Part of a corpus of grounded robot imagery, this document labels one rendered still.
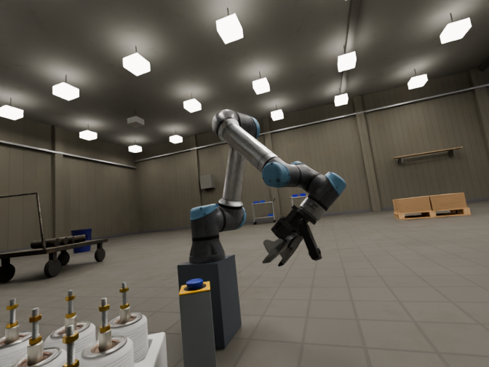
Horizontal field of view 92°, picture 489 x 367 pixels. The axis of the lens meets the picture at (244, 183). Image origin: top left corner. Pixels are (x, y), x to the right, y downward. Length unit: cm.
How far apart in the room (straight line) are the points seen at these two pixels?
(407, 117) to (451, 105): 147
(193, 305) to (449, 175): 1125
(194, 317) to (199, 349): 7
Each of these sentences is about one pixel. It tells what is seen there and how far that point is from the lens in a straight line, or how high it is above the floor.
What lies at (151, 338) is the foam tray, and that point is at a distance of 77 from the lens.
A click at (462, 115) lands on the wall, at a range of 1217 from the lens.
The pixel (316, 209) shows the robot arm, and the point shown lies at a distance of 76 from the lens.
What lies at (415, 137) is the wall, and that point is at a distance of 1148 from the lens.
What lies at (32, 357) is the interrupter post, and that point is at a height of 26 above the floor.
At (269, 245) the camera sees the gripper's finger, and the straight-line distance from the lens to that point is 74.
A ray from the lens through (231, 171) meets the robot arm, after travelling 105.
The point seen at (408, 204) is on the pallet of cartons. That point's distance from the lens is 585.
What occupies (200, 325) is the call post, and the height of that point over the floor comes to 24.
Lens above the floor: 48
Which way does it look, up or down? 7 degrees up
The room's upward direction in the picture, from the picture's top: 6 degrees counter-clockwise
